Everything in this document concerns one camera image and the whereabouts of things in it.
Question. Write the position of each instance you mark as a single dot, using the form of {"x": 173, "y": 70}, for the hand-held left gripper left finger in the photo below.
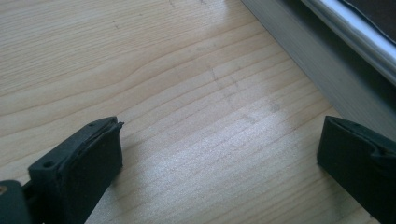
{"x": 77, "y": 168}

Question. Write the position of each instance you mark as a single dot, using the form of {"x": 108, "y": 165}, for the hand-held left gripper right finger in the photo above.
{"x": 351, "y": 155}

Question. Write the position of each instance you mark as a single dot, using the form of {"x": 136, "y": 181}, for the dark purple magazine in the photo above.
{"x": 373, "y": 15}

